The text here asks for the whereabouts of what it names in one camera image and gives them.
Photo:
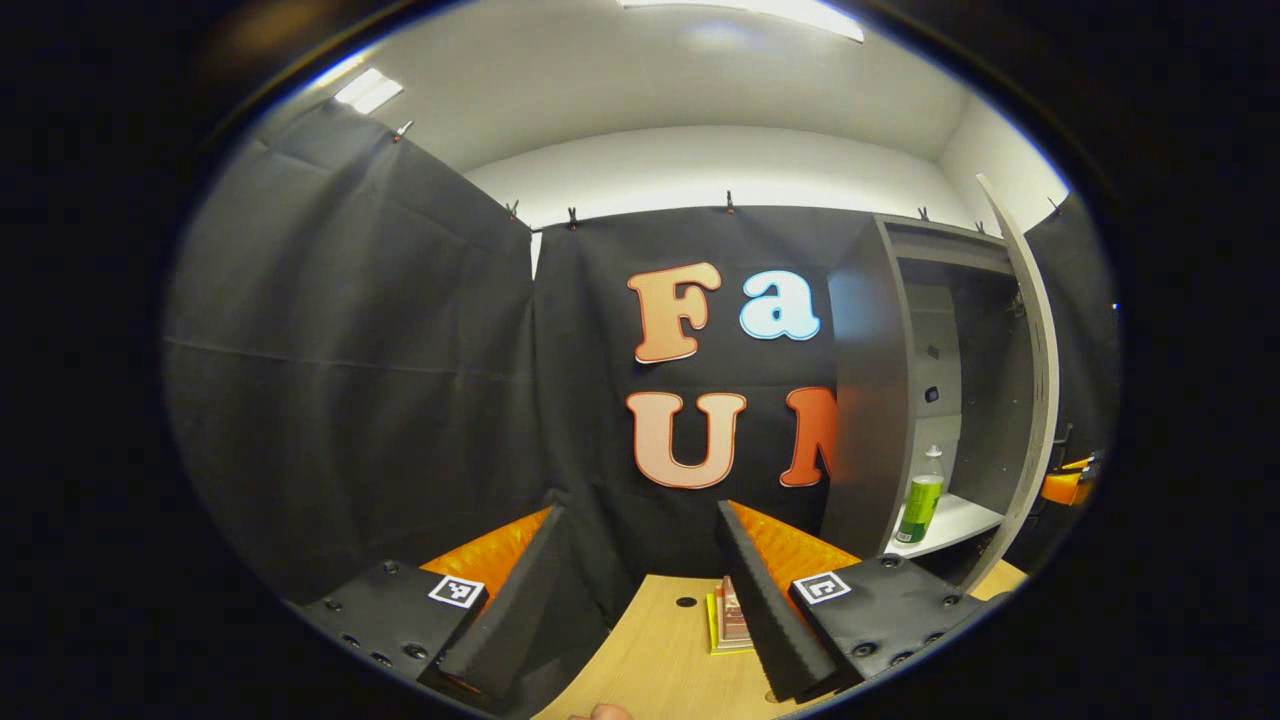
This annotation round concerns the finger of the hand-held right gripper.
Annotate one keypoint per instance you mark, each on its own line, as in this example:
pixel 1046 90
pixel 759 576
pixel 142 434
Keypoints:
pixel 1068 488

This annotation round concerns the green label bottle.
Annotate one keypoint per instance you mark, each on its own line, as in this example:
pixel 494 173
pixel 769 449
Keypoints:
pixel 920 505

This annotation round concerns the row of black cloth clips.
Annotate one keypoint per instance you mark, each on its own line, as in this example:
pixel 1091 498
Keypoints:
pixel 730 203

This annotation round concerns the small ceiling light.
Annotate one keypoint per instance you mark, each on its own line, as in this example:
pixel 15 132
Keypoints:
pixel 368 90

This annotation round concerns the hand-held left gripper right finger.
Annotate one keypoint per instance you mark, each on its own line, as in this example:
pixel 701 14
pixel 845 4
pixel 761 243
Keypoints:
pixel 765 620

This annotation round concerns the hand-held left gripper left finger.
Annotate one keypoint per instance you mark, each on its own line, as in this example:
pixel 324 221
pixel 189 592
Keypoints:
pixel 510 620

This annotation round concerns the black backdrop cloth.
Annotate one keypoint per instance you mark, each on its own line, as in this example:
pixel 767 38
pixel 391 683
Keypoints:
pixel 350 380

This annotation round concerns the dark grey cabinet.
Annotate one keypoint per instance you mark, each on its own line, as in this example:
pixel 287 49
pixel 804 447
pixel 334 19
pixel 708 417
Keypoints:
pixel 865 400

